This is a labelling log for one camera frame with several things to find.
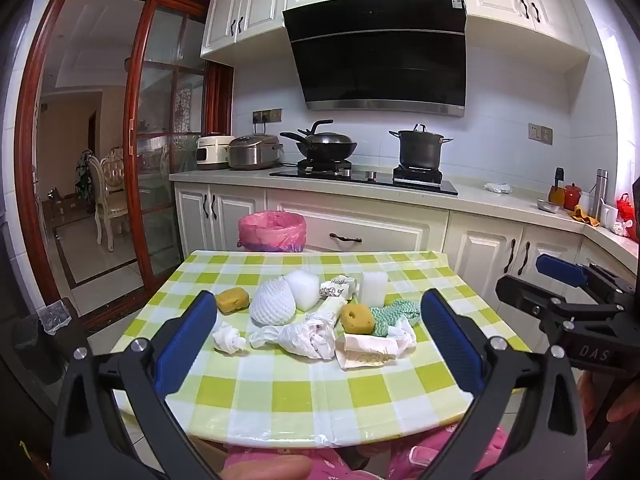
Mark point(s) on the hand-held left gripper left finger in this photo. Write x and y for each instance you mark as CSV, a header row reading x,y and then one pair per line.
x,y
185,345

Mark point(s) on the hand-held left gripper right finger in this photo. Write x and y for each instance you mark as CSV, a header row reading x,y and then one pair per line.
x,y
450,345

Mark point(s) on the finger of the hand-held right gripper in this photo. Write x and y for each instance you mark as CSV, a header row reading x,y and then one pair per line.
x,y
560,267
525,294

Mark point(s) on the small white tissue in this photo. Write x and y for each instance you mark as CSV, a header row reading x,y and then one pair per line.
x,y
227,340

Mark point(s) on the large white tissue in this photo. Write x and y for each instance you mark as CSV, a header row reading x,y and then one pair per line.
x,y
405,335

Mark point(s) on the green zigzag cloth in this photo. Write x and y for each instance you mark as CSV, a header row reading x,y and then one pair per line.
x,y
395,312

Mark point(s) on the cream paper wrapper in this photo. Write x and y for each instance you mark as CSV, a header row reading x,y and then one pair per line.
x,y
365,352

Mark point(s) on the yellow sponge with hole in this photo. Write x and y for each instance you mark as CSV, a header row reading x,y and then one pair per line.
x,y
362,322

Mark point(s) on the rectangular white foam block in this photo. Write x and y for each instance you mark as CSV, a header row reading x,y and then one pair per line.
x,y
374,289

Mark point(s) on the white foam fruit net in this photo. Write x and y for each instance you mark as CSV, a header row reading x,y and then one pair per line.
x,y
272,302

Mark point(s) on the white plastic bag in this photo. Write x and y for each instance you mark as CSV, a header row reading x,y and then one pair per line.
x,y
300,340

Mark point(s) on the small printed carton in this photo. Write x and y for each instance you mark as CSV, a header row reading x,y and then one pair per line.
x,y
335,290

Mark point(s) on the rounded white foam block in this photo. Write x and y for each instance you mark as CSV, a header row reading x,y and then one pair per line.
x,y
305,287

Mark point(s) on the trash bin with pink bag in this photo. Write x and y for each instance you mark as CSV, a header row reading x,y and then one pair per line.
x,y
270,232

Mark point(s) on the person's right hand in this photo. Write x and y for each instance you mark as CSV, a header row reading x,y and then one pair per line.
x,y
625,410

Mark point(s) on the person's left hand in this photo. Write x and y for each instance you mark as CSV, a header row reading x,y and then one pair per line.
x,y
265,470

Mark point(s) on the yellow cloth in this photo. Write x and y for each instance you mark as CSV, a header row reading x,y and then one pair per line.
x,y
585,215

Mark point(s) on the steel bowl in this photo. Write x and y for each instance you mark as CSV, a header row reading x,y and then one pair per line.
x,y
547,206

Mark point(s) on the red jar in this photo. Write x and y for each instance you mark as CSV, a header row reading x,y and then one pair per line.
x,y
572,197

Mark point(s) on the white cup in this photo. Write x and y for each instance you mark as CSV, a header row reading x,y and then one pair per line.
x,y
609,215

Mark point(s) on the steel thermos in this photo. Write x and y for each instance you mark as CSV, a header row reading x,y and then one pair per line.
x,y
600,190

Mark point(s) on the red bag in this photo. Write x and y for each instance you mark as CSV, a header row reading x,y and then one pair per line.
x,y
625,207

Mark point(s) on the white wrapper on counter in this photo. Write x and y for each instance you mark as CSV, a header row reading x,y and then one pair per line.
x,y
498,187

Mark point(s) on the green checked tablecloth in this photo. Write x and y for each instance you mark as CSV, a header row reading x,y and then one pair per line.
x,y
300,390

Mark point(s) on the clear plastic bag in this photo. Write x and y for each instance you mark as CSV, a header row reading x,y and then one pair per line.
x,y
55,317

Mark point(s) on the white kitchen base cabinets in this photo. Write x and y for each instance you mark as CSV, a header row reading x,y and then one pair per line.
x,y
390,225

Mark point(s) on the cream dining chair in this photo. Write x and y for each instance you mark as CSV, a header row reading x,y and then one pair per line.
x,y
107,195

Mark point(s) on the person's pink pajamas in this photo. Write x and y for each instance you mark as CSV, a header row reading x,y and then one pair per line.
x,y
330,467

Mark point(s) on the steel stock pot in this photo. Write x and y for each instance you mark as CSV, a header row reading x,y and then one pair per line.
x,y
420,150

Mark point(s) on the black glass gas hob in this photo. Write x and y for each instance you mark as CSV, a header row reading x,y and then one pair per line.
x,y
380,180

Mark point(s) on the red wooden sliding door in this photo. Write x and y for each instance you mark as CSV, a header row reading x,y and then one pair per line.
x,y
132,160

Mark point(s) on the white rice cooker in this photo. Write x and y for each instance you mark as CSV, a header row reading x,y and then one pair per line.
x,y
212,152

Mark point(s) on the silver rice cooker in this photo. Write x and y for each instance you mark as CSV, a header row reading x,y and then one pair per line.
x,y
255,152

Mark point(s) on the black wok with lid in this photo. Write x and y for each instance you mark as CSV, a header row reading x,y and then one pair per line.
x,y
325,145

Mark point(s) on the black range hood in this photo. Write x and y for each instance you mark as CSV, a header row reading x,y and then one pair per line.
x,y
375,60

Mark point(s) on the single wall outlet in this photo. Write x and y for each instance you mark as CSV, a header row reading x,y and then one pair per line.
x,y
540,134

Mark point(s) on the double wall outlet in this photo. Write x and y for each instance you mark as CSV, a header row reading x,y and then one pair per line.
x,y
267,116

